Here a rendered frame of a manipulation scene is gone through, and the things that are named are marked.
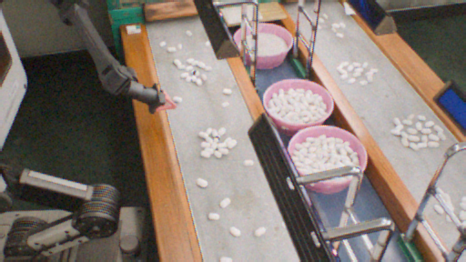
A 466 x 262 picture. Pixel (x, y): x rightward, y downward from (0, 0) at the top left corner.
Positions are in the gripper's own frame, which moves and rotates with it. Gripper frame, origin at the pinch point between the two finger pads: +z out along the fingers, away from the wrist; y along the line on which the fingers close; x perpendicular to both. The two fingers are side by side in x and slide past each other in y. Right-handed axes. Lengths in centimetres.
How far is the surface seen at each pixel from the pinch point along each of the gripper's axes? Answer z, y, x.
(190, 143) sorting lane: 7.6, -11.6, 4.2
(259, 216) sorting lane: 18, -48, -5
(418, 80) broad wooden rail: 79, -4, -58
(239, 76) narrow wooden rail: 26.9, 17.5, -14.0
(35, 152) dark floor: -3, 75, 112
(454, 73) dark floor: 209, 76, -63
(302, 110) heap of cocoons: 42.9, -5.2, -23.7
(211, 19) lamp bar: -3.8, 10.6, -31.4
